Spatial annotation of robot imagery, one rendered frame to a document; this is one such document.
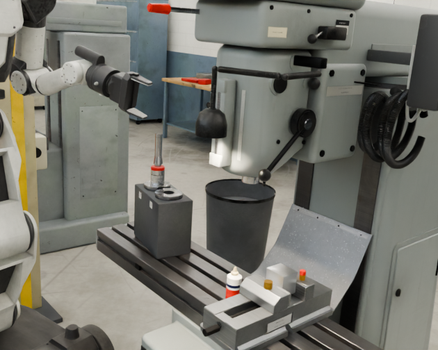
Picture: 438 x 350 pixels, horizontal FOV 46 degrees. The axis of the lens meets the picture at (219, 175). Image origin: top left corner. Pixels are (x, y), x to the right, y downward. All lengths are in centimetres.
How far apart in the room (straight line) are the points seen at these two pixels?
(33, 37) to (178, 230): 78
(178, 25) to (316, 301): 762
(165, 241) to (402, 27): 95
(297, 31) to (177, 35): 759
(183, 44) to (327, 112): 737
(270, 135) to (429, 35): 42
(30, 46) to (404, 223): 131
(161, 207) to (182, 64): 710
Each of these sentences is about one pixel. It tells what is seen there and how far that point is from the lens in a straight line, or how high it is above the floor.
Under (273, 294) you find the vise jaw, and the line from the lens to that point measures 130.
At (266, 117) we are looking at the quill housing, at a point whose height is 147.
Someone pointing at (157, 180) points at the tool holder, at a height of 116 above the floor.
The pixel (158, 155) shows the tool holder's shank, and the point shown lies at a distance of 173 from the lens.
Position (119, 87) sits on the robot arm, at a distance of 157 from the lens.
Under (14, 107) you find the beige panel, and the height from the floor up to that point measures 121.
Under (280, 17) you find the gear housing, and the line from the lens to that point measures 118.
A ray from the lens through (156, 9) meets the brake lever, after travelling 123.
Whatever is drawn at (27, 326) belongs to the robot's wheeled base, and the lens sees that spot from 210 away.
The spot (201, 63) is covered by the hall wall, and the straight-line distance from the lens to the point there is 825.
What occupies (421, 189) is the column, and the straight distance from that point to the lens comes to 172.
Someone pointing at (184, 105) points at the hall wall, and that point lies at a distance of 864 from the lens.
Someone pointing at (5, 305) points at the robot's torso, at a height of 74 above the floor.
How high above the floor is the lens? 167
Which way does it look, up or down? 16 degrees down
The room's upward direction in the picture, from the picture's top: 4 degrees clockwise
